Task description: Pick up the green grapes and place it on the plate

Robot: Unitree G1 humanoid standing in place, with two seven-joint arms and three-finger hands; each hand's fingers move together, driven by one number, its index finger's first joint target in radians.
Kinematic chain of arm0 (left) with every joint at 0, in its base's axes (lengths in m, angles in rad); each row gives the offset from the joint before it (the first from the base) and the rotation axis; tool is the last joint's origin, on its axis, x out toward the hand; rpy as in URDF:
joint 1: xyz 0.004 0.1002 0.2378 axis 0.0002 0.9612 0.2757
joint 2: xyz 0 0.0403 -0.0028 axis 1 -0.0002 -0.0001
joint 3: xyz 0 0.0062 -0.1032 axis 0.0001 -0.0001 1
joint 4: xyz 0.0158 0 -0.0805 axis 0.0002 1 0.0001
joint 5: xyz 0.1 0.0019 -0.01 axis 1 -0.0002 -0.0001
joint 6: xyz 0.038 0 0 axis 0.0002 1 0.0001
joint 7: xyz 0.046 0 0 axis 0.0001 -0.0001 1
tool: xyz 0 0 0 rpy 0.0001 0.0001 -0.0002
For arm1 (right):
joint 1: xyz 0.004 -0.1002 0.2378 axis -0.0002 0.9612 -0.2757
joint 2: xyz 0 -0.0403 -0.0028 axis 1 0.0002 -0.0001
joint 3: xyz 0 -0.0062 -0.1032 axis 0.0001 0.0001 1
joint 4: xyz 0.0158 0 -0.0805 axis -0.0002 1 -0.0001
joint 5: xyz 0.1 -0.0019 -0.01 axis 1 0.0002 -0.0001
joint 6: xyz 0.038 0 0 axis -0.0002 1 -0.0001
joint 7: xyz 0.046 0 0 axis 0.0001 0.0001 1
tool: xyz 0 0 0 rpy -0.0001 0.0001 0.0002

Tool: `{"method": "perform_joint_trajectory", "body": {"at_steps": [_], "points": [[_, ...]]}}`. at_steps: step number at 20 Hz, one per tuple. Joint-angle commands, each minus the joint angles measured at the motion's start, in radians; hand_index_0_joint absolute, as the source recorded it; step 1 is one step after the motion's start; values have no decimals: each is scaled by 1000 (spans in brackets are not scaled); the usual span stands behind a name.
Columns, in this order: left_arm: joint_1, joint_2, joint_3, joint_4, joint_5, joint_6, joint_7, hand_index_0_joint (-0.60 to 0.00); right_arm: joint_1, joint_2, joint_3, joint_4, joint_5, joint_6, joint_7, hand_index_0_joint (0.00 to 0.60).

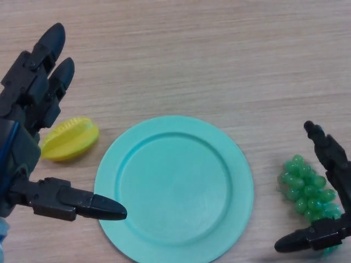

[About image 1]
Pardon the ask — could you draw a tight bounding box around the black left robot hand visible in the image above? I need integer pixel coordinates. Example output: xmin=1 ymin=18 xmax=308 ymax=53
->
xmin=0 ymin=22 xmax=128 ymax=222

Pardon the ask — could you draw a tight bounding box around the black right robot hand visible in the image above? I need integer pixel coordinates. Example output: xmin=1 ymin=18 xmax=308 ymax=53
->
xmin=274 ymin=120 xmax=351 ymax=253

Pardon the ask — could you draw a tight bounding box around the green grape bunch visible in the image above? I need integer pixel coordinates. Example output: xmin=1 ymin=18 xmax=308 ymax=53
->
xmin=278 ymin=155 xmax=343 ymax=258

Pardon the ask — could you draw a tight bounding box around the green round plate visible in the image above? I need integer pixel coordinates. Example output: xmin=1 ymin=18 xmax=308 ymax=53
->
xmin=94 ymin=115 xmax=254 ymax=263

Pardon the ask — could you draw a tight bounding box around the yellow starfruit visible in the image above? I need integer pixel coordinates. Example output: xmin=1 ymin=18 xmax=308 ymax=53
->
xmin=40 ymin=117 xmax=100 ymax=162

